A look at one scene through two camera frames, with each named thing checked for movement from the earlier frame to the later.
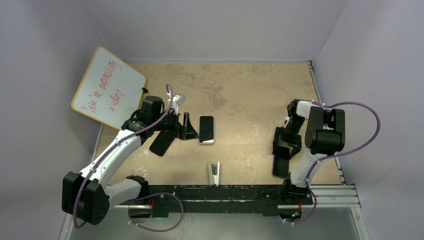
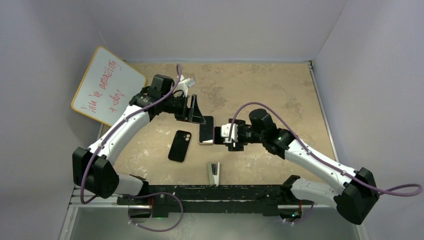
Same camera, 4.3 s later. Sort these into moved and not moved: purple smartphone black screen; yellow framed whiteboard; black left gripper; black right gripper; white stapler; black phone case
Moved: black phone case; black right gripper; black left gripper
Not moved: purple smartphone black screen; white stapler; yellow framed whiteboard
